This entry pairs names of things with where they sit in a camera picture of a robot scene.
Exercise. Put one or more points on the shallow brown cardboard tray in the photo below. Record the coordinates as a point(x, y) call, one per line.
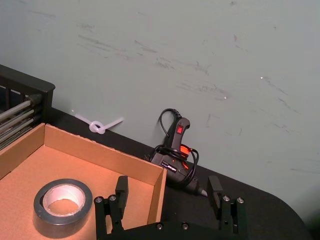
point(87, 162)

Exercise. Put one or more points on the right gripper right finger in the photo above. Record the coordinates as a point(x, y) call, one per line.
point(214, 195)

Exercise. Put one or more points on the roll of silver tape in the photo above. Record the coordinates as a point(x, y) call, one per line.
point(62, 230)

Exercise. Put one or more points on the black table cloth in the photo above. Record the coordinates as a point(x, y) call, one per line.
point(262, 215)

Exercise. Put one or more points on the black rack with steel bars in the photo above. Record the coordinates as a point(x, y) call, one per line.
point(47, 92)

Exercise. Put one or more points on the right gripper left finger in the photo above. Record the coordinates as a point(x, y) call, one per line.
point(122, 190)

